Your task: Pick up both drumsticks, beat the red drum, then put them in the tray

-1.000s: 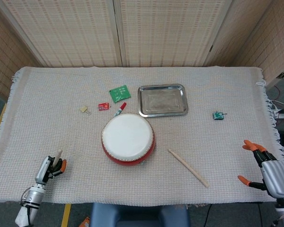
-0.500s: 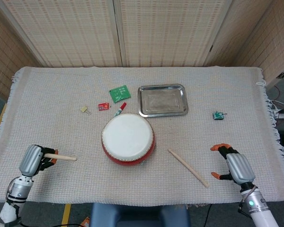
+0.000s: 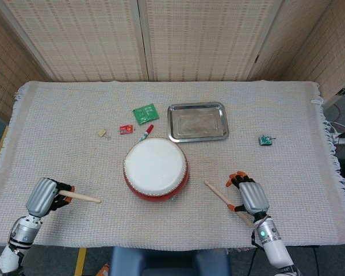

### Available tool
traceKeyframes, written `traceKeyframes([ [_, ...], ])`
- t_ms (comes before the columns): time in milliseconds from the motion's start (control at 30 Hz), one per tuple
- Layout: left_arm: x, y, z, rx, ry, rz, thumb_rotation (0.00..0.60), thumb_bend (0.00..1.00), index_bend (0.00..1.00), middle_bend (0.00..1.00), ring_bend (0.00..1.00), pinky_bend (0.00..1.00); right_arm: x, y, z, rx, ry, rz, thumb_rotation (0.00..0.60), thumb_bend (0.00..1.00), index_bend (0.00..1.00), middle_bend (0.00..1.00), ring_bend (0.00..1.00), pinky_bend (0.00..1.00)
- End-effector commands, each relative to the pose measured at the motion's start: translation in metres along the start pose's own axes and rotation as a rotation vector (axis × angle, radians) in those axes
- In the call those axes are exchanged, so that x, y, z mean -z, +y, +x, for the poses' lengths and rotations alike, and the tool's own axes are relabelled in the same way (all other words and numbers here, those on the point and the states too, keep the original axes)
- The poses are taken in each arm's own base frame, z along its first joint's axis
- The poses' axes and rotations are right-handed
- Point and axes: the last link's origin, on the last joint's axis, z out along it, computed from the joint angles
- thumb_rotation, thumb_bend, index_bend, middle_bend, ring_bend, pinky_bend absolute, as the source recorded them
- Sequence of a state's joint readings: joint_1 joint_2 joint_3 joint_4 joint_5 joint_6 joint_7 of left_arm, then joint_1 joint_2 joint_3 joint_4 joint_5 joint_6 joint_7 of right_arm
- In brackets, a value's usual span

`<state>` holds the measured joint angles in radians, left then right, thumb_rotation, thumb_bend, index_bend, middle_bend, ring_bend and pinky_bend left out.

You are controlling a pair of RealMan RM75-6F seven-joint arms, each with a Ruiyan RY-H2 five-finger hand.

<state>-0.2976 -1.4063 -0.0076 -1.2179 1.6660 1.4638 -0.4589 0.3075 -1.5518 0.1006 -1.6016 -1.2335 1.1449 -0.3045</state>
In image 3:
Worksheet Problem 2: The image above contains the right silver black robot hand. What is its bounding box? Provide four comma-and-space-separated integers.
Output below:
225, 171, 270, 222

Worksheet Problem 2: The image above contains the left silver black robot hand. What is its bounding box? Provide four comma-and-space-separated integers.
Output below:
25, 177, 75, 218

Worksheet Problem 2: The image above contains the wooden drumstick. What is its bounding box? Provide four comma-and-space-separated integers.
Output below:
204, 180, 254, 228
59, 189, 102, 204

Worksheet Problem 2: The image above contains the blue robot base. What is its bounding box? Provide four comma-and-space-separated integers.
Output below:
108, 246, 231, 276

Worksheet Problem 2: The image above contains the stainless steel tray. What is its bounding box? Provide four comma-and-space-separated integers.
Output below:
167, 102, 229, 143

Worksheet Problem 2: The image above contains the red drum with white skin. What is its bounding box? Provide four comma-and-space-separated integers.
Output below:
122, 137, 190, 203

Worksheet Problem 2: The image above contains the small green toy tank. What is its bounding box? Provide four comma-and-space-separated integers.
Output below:
258, 134, 277, 147

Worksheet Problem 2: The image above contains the beige woven tablecloth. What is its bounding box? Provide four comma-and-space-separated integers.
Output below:
0, 80, 345, 251

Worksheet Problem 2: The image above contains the yellow binder clip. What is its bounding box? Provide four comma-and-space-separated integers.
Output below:
97, 128, 112, 141

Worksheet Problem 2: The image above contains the red capped marker pen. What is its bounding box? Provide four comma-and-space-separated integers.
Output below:
137, 124, 155, 143

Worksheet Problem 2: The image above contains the green circuit board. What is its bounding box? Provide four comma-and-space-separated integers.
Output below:
132, 102, 160, 125

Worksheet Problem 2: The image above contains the woven bamboo folding screen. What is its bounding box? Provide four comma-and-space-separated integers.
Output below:
0, 0, 345, 121

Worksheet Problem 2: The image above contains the black cable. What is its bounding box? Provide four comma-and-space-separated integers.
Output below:
248, 248, 259, 276

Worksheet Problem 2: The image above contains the thin red cable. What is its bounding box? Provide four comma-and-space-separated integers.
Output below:
332, 103, 343, 123

